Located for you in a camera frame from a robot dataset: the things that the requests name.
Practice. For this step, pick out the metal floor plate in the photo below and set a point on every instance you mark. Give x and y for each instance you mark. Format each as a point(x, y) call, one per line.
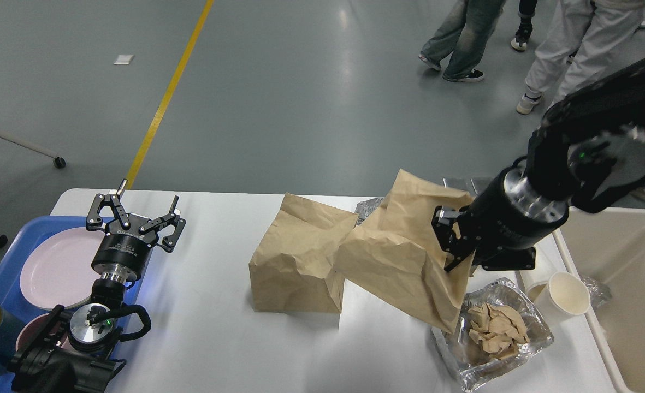
point(458, 183)
point(479, 184)

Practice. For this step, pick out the brown paper in foil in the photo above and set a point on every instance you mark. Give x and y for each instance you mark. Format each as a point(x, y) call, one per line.
point(499, 331)

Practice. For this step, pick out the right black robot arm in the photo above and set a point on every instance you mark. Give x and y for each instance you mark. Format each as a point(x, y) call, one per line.
point(587, 153)

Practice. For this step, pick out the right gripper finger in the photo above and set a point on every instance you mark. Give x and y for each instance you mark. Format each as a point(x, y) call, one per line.
point(511, 260)
point(456, 234)

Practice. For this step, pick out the brown paper bag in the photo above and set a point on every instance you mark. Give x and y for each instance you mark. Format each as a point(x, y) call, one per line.
point(394, 254)
point(291, 269)

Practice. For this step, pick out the person black red-striped pants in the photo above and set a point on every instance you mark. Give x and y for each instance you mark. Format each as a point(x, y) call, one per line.
point(526, 11)

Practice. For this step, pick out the crumpled foil sheet bottom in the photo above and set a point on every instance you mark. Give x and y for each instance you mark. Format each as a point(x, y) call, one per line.
point(465, 361)

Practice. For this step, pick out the person black hoodie faded jeans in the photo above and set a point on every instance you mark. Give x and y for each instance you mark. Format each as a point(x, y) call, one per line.
point(463, 37)

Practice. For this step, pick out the tipped white paper cup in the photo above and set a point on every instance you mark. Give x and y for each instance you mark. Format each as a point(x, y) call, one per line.
point(563, 297)

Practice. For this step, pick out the beige plastic bin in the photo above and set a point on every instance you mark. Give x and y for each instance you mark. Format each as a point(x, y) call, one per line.
point(609, 247)

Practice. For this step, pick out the foil sheet top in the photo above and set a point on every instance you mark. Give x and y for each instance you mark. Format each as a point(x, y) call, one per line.
point(365, 208)

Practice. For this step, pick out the upside-down white paper cup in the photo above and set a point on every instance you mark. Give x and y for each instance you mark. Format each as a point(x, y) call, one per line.
point(533, 280)

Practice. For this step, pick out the right metal floor plate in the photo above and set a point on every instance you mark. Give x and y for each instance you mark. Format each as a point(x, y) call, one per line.
point(479, 184)

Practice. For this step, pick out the pink HOME mug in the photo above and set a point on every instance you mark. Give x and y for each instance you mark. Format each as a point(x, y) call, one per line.
point(27, 333)

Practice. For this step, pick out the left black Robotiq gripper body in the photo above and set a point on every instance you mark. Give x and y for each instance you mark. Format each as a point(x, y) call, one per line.
point(510, 214)

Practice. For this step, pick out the left metal floor plate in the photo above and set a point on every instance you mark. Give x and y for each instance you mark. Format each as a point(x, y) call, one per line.
point(458, 183)

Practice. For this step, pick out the person grey sweatpants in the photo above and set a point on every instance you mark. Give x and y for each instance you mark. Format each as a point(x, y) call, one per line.
point(580, 43)

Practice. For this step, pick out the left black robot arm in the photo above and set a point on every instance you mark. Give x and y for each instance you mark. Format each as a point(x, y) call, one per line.
point(96, 326)

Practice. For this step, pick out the pink plate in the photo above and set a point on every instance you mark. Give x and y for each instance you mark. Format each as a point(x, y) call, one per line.
point(59, 271)

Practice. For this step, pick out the foil sheet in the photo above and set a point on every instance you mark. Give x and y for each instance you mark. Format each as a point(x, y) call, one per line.
point(365, 208)
point(465, 361)

